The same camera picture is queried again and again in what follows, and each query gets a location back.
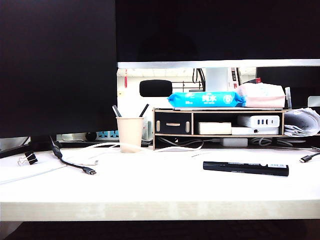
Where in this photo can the black marker pen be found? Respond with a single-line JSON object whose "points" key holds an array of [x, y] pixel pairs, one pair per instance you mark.
{"points": [[237, 167]]}

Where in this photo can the beige paper cup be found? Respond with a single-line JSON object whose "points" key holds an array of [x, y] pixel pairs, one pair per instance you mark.
{"points": [[130, 135]]}

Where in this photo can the black organizer drawer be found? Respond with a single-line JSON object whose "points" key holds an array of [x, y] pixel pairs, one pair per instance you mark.
{"points": [[172, 117]]}

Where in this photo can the white translucent box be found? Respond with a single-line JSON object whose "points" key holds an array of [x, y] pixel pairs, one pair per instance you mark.
{"points": [[148, 130]]}

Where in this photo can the black chair headrest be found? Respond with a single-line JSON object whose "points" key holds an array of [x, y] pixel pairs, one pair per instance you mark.
{"points": [[155, 88]]}

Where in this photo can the wooden desk organizer shelf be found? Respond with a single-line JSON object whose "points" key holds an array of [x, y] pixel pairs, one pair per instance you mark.
{"points": [[192, 123]]}

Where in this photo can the transparent gel pen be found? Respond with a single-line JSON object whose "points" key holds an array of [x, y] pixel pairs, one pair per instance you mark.
{"points": [[116, 111]]}

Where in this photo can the blue wet wipes pack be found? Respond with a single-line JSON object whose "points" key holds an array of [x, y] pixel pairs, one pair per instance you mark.
{"points": [[207, 98]]}

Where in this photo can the red hanging tassel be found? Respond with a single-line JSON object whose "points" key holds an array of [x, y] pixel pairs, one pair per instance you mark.
{"points": [[125, 80]]}

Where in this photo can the beige cardboard box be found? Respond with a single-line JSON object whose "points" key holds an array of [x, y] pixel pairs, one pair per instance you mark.
{"points": [[212, 128]]}

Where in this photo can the light grey stand column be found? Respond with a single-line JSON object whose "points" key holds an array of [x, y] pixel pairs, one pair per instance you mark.
{"points": [[216, 78]]}

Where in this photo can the black round plug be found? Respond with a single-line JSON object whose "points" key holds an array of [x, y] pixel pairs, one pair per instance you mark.
{"points": [[91, 135]]}

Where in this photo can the white power adapter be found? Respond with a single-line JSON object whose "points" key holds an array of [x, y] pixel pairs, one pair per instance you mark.
{"points": [[233, 142]]}

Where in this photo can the red white sign strip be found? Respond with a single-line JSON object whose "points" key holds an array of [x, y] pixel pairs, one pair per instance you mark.
{"points": [[233, 77]]}

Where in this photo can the flat white box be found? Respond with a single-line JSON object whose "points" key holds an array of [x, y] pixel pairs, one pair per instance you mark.
{"points": [[245, 131]]}

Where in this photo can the white multiport charger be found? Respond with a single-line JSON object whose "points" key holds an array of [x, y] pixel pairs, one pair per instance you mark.
{"points": [[260, 121]]}

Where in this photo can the small red box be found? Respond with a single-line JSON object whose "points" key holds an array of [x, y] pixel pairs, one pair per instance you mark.
{"points": [[255, 80]]}

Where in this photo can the black monitor silver bezel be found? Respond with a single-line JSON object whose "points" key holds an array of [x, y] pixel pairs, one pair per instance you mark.
{"points": [[212, 30]]}

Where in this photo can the pink tissue pack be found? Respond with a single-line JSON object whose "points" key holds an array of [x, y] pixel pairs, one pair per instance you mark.
{"points": [[262, 98]]}

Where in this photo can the large black monitor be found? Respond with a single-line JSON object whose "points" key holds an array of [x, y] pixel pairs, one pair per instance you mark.
{"points": [[57, 67]]}

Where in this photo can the black monitor stand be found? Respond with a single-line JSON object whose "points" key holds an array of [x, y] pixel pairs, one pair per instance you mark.
{"points": [[40, 143]]}

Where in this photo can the clear capped pen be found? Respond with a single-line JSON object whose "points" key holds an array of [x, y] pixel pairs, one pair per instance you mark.
{"points": [[288, 97]]}

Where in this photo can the black binder clip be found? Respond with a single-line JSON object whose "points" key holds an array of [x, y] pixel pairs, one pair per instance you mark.
{"points": [[31, 158]]}

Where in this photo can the folded printed papers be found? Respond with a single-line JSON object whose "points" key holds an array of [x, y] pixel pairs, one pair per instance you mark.
{"points": [[300, 122]]}

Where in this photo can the silver monitor stand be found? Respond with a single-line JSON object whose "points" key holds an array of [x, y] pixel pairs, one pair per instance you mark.
{"points": [[314, 101]]}

